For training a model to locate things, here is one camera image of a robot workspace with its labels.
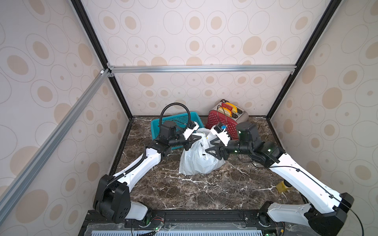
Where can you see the teal plastic basket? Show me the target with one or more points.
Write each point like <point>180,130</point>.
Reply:
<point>177,121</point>

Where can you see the left aluminium frame bar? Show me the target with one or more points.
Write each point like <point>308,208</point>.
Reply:
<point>28,174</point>

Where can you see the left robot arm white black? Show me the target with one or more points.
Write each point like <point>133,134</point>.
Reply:
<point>112,199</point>

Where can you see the yellow jar black lid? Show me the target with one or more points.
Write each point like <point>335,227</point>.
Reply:
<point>283,186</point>

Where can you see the red toaster with toast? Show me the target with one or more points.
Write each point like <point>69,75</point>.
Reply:
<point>228,114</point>

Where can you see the white plastic bag lemon print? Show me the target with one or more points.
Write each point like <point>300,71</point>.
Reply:
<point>196,160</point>

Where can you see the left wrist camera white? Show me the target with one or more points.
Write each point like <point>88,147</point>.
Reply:
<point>190,130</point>

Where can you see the horizontal aluminium frame bar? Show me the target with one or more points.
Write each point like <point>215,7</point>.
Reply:
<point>201,68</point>

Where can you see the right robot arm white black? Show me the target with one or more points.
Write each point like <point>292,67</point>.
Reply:
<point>326,211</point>

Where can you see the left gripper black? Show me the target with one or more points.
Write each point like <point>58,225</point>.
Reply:
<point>190,140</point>

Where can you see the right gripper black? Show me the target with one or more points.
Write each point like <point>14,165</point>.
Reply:
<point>222,149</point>

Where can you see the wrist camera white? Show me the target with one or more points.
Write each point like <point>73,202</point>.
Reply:
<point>190,130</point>
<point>220,131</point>

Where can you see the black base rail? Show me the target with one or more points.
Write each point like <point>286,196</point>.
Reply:
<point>192,223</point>

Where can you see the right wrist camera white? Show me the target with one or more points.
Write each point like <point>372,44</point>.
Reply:
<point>220,131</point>

